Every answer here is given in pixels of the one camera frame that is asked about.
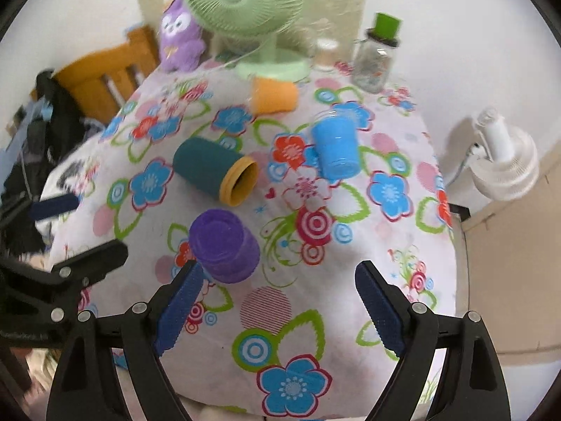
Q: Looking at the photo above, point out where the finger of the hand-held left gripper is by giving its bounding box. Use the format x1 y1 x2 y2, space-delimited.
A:
0 195 82 229
41 239 130 323

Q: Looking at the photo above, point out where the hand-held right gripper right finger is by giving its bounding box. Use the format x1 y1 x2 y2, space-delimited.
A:
354 260 513 421

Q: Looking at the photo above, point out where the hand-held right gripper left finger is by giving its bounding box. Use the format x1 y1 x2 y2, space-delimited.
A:
46 260 207 421

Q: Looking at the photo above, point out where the purple cup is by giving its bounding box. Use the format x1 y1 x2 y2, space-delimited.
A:
188 209 262 284

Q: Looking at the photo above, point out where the teal cup with yellow rim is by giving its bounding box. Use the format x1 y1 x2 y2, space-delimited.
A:
172 137 261 207

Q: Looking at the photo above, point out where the blue cup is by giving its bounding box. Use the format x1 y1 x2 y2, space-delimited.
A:
310 112 361 181

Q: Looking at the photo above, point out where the orange cup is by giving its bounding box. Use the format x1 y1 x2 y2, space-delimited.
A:
250 76 300 113

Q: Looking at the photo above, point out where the floral tablecloth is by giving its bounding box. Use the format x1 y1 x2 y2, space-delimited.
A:
37 58 459 418

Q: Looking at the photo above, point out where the dark cloth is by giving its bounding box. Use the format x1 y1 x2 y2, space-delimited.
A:
0 68 106 255

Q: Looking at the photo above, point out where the wooden chair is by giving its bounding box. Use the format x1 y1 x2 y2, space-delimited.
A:
30 25 161 126

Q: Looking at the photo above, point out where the white fan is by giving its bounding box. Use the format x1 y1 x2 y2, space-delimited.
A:
468 107 539 199

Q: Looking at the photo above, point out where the purple owl plush toy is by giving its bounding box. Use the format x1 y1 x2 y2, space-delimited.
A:
158 0 207 73

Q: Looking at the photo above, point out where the glass jar with green lid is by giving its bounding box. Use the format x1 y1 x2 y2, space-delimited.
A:
352 12 403 94

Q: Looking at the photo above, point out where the small clear glass jar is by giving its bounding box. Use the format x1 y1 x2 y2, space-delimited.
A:
313 39 342 73

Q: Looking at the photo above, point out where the green desk fan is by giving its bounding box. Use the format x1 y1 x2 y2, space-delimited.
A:
184 0 313 84

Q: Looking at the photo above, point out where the white cable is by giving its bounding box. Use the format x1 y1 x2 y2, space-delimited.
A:
446 142 479 181

